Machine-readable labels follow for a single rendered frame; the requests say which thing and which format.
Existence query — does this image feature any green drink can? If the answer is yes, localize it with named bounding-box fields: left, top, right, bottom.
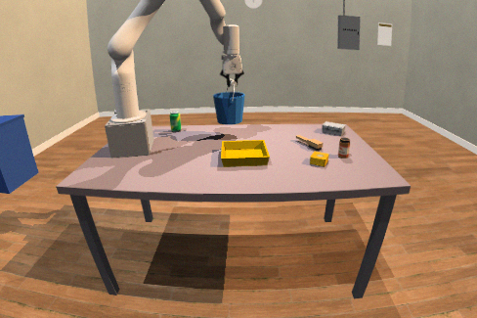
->
left=170, top=112, right=181, bottom=132

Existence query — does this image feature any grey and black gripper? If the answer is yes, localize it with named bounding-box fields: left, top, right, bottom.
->
left=220, top=55, right=244, bottom=87

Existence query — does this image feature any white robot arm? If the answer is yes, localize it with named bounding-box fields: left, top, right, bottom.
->
left=108, top=0, right=239, bottom=123

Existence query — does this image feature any small brown jar with black lid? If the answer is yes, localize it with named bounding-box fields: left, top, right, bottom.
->
left=338, top=137, right=350, bottom=159

